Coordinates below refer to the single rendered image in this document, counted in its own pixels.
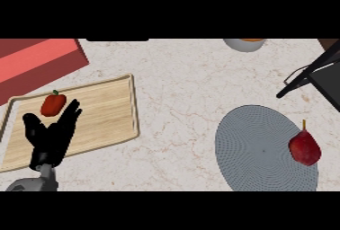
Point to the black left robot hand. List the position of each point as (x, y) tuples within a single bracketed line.
[(51, 140)]

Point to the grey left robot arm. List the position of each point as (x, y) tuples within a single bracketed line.
[(36, 181)]

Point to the grey round placemat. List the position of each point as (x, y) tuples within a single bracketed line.
[(261, 149)]

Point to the dark red cupcake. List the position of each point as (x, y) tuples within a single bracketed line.
[(305, 148)]

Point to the black tiered shelf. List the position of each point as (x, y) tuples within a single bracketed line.
[(321, 73)]

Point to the red bell pepper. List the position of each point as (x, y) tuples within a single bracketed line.
[(52, 104)]

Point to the pale wooden tray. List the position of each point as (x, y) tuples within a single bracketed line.
[(100, 116)]

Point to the red box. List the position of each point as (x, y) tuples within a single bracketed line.
[(36, 64)]

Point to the grey bowl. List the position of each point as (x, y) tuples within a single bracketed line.
[(245, 45)]

